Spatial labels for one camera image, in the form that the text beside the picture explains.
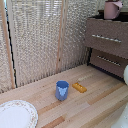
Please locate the pink mug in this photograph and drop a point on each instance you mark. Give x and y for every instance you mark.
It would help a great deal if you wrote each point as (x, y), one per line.
(111, 10)

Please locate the blue cup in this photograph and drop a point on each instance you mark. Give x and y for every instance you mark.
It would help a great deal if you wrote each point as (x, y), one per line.
(62, 90)

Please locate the dark wooden drawer cabinet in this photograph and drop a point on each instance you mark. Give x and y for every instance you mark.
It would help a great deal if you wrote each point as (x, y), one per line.
(113, 66)

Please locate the yellow block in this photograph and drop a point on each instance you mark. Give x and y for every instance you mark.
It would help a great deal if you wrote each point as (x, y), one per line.
(79, 87)

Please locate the wide bamboo blind panel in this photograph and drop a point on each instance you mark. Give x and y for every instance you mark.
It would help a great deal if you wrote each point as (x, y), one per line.
(35, 40)

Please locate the white patterned plate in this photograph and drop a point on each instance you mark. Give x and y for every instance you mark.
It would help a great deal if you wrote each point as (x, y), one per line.
(16, 115)

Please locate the grey robot base mount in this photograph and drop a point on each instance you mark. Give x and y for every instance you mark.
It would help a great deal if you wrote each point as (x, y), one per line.
(121, 121)

